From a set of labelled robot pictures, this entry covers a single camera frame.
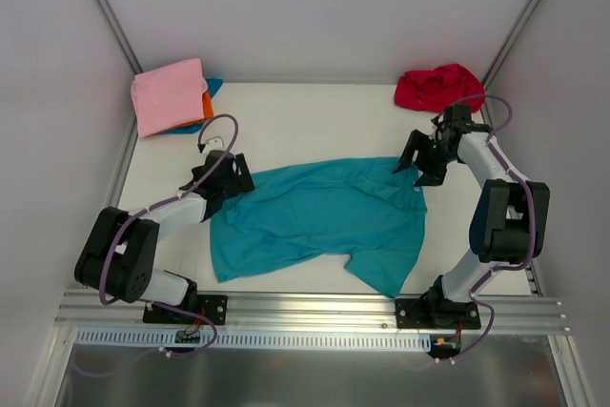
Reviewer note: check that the crumpled red t shirt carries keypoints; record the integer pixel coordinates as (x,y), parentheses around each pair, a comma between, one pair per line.
(434,90)

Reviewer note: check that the folded pink t shirt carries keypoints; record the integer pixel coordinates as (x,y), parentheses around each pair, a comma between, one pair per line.
(168,97)

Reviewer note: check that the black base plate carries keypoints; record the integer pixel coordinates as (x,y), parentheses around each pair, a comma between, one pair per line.
(213,307)
(421,313)

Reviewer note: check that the folded teal t shirt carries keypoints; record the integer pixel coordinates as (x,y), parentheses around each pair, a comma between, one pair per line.
(214,85)

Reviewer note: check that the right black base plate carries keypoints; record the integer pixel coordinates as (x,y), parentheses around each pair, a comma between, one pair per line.
(421,313)

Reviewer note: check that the left aluminium frame post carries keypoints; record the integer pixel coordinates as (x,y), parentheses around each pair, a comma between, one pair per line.
(119,36)

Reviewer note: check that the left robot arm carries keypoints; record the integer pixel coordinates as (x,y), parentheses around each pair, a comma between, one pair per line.
(119,255)

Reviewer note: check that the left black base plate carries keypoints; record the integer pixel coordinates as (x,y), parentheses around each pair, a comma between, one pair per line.
(213,307)

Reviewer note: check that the aluminium mounting rail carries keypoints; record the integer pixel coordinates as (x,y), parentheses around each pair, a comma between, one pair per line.
(514,315)

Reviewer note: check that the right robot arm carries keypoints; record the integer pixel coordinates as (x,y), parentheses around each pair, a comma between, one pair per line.
(506,231)

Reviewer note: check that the aluminium frame post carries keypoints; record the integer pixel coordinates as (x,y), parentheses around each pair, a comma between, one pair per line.
(519,26)
(119,36)

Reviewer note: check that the teal t shirt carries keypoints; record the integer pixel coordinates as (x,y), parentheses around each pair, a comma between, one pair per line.
(214,85)
(358,207)

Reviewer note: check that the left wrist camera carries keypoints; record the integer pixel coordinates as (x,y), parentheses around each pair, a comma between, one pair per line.
(215,143)

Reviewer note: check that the folded orange t shirt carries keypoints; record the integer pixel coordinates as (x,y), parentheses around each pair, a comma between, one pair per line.
(208,112)

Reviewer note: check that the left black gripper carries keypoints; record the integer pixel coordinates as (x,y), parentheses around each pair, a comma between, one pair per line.
(238,173)

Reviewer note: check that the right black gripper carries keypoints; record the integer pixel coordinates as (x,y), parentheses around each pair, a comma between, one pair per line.
(426,155)

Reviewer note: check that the right aluminium frame post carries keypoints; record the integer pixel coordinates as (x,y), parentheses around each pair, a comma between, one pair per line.
(519,26)

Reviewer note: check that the white slotted cable duct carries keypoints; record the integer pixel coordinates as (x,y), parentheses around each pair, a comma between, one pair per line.
(244,339)

